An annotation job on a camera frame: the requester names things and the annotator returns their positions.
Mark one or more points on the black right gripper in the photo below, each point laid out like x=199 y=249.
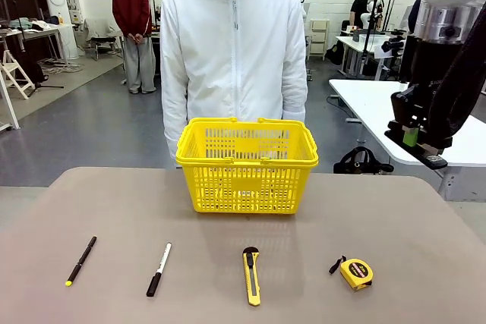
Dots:
x=425 y=62

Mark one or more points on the yellow utility knife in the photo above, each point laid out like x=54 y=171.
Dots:
x=251 y=282

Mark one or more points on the black highlighter pen yellow tip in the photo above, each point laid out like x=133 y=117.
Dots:
x=81 y=261

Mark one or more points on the yellow plastic shopping basket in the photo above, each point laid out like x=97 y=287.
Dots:
x=247 y=162

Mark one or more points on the person in white hoodie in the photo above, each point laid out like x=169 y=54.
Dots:
x=228 y=54

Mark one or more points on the white side table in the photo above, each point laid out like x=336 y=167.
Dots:
x=364 y=104

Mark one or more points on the black bag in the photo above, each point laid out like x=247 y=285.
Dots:
x=360 y=162

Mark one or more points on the white background desk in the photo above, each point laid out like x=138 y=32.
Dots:
x=353 y=43

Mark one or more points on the black tripod stand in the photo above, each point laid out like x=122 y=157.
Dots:
x=370 y=28

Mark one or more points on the white drawer cabinet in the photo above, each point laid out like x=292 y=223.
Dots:
x=319 y=39

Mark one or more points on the seated bystander in black shirt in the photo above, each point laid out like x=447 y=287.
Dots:
x=358 y=7

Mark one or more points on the yellow tape measure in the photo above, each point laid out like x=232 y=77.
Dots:
x=357 y=272

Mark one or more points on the black and white marker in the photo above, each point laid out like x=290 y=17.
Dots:
x=161 y=263

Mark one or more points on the bystander in red jacket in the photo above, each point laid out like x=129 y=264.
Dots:
x=133 y=16

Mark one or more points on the white tower air conditioner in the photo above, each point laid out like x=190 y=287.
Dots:
x=57 y=5

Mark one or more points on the cluttered grey work table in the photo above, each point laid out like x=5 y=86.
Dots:
x=45 y=30

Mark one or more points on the white wooden step ladder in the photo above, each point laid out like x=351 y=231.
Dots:
x=15 y=73

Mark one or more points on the metal frame bench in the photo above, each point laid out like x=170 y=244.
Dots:
x=102 y=41

